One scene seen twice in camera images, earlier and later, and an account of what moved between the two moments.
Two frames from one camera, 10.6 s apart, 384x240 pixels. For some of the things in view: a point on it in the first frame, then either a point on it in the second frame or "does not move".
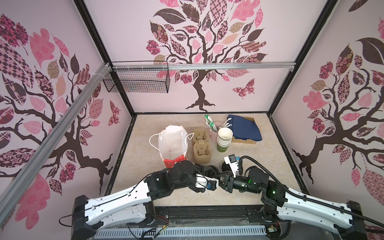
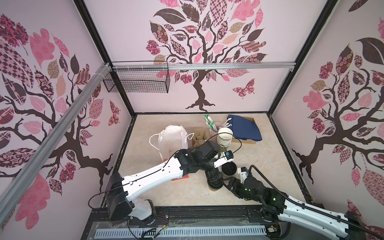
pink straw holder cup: [213, 136] does not move
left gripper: [195, 189] to [213, 174]
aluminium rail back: [202, 64] does not move
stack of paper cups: [224, 138] does not move
